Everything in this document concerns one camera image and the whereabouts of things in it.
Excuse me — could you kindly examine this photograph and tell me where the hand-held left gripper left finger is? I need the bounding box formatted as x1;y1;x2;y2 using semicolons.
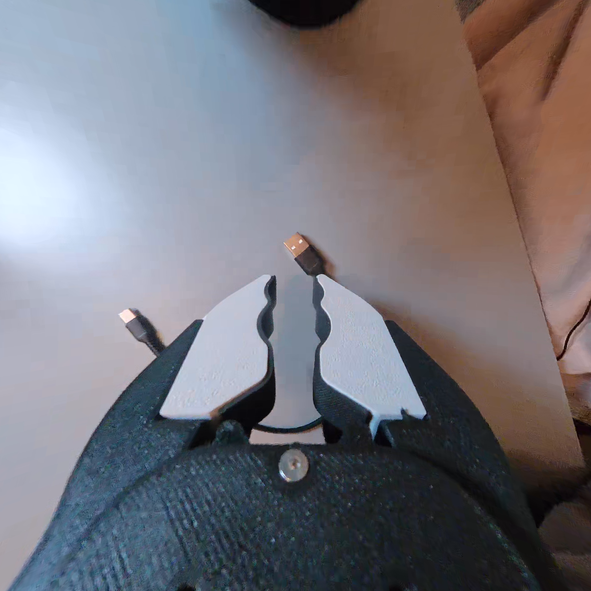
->
158;274;278;422

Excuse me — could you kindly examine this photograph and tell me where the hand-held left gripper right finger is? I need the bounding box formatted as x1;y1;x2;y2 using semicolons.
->
313;274;428;439

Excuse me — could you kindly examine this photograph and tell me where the thin black USB cable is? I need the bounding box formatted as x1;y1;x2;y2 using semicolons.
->
118;232;329;435

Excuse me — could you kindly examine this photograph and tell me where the black earphone cable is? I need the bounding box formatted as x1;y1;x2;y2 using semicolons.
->
555;298;591;362

